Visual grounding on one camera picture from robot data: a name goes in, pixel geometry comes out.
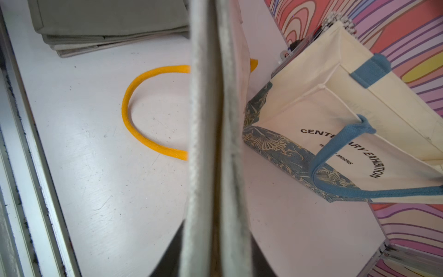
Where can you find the cream canvas tote bag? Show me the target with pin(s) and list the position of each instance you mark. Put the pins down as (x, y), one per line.
(66, 51)

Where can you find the aluminium frame post right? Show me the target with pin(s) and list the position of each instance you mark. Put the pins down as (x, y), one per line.
(391, 260)

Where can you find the olive green canvas bag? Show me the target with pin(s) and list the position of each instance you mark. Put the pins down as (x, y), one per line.
(82, 22)

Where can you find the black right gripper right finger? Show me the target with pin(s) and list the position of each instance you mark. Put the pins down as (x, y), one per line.
(261, 267)

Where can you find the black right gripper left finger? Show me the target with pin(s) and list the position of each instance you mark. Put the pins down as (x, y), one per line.
(169, 264)

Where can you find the white yellow-handled bag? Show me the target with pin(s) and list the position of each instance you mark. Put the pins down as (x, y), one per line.
(216, 236)

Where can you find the black cup of sticks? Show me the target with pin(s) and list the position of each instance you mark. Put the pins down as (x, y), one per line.
(297, 47)

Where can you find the cream blue-handled tote bag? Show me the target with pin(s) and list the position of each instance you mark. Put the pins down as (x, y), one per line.
(339, 120)

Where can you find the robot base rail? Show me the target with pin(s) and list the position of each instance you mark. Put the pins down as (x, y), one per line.
(35, 240)

